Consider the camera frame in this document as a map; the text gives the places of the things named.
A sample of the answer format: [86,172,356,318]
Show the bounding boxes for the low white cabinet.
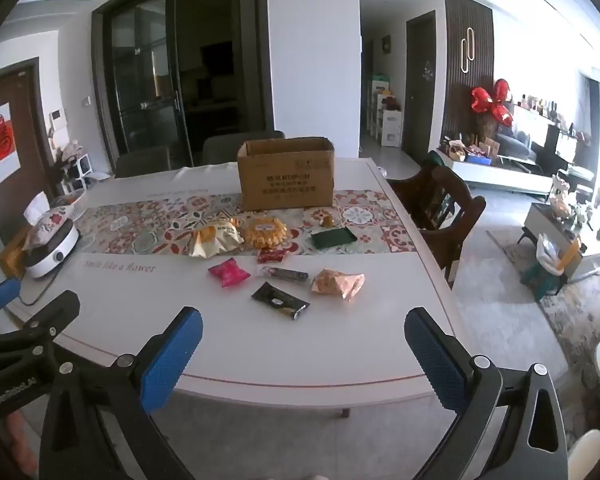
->
[440,150,556,197]

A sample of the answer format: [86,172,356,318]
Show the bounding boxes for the red paper door poster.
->
[0,102,21,184]

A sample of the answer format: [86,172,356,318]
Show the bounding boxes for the white storage rack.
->
[55,155,116,196]

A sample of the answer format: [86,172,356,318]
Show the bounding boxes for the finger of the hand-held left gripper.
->
[0,278,22,322]
[0,290,81,358]

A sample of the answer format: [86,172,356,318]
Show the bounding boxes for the black framed glass door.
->
[92,0,273,161]

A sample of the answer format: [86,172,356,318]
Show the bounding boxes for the white electric cooker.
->
[24,220,80,279]

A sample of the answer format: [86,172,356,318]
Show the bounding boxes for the dark wooden chair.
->
[387,164,487,291]

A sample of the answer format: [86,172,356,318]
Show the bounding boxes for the orange pink snack bag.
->
[310,269,366,302]

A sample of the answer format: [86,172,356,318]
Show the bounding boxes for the yellow white snack bag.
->
[189,219,244,258]

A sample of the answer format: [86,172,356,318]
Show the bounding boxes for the blue grey sofa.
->
[497,127,536,157]

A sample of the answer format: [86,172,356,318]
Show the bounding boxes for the red balloons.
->
[470,79,515,126]

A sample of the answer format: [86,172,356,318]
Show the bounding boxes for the green stool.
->
[520,255,566,302]

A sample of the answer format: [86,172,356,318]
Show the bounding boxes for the brown cardboard box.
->
[237,136,336,212]

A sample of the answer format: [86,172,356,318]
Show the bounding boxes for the white hallway shelf unit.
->
[370,77,403,148]

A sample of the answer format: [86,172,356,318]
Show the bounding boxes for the loop shaped wall lamp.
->
[459,27,476,76]

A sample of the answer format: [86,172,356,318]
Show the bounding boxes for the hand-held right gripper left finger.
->
[39,306,204,480]

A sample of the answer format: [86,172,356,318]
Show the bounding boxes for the round yellow cookie pack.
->
[243,216,287,249]

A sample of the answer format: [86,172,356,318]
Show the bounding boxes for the patterned floor rug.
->
[487,230,600,411]

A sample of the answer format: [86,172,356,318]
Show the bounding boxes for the pink snack packet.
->
[208,258,251,288]

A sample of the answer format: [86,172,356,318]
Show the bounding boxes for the dark slatted wall panel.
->
[440,0,496,143]

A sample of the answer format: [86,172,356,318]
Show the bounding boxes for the dark green chair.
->
[420,149,458,181]

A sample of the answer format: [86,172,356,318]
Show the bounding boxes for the grey dining chair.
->
[115,146,172,178]
[201,130,286,166]

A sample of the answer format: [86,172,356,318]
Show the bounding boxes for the dark green snack packet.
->
[311,226,357,250]

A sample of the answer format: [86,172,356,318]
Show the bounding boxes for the black snack packet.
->
[251,282,311,322]

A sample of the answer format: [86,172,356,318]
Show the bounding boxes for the person's left hand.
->
[2,410,37,476]

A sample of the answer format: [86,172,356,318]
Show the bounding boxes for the patterned table runner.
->
[75,189,421,256]

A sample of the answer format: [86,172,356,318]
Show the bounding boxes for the grey coffee table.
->
[522,202,600,281]

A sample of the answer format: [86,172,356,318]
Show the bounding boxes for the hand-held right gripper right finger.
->
[404,307,568,480]

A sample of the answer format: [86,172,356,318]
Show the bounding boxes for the brown entrance door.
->
[0,57,56,246]

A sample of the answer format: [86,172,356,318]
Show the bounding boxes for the long dark snack bar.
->
[258,266,309,283]

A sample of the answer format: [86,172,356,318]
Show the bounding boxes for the floral tissue box cover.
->
[22,192,78,251]

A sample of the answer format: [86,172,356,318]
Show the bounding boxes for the dark brown room door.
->
[405,10,438,161]

